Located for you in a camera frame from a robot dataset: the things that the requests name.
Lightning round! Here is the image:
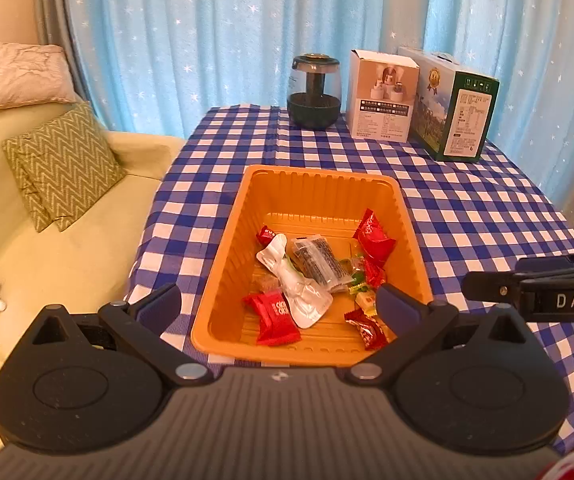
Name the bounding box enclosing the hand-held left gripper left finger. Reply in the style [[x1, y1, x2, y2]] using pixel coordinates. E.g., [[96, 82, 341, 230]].
[[27, 282, 214, 387]]

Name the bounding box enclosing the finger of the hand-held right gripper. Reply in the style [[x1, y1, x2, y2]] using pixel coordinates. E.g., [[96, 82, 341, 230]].
[[462, 269, 534, 306], [514, 250, 574, 281]]

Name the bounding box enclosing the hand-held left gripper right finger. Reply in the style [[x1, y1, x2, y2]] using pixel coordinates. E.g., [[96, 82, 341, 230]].
[[349, 282, 542, 387]]

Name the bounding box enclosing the yellow green candy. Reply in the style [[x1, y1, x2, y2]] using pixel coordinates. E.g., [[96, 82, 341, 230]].
[[356, 292, 379, 318]]

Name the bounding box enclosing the red twisted wrapper candy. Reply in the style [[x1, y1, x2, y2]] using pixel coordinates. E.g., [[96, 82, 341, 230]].
[[343, 307, 390, 352]]

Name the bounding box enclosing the red silver date packet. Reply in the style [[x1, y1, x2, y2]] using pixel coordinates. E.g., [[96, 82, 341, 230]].
[[352, 209, 398, 268]]

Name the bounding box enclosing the dark clear snack packet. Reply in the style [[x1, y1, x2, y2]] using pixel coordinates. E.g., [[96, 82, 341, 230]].
[[287, 235, 353, 293]]

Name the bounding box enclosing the white snack packet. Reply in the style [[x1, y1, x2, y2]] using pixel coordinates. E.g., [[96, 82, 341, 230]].
[[256, 234, 334, 330]]

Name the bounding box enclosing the red white-print snack packet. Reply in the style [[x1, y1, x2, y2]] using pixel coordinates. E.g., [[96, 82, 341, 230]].
[[242, 290, 302, 347]]

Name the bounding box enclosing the orange plastic tray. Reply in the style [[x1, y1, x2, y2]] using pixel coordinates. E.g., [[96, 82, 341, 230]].
[[190, 164, 434, 367]]

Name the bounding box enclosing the blue white checkered tablecloth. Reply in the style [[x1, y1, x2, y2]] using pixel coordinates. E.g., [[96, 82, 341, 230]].
[[126, 105, 574, 461]]

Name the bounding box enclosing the light green sofa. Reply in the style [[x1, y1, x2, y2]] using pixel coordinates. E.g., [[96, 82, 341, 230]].
[[0, 102, 185, 456]]

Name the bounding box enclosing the green product box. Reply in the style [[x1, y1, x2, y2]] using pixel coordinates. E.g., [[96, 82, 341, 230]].
[[398, 46, 500, 162]]

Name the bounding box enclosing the green zigzag pillow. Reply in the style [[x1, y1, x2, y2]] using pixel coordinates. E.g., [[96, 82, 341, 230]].
[[1, 137, 53, 233], [14, 101, 128, 232]]

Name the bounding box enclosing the white product box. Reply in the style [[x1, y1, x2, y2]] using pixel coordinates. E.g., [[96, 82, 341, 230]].
[[345, 50, 420, 143]]

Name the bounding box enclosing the dark green glass humidifier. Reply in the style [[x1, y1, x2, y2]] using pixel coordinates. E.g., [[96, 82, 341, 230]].
[[287, 53, 344, 128]]

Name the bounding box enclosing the beige pillow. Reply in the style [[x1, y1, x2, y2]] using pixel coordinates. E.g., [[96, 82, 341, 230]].
[[0, 39, 80, 111]]

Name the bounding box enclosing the blue star curtain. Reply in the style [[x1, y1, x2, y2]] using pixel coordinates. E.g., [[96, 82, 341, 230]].
[[62, 0, 574, 241]]

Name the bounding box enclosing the grey curtain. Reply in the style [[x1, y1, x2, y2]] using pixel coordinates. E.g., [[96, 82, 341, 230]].
[[32, 0, 98, 116]]

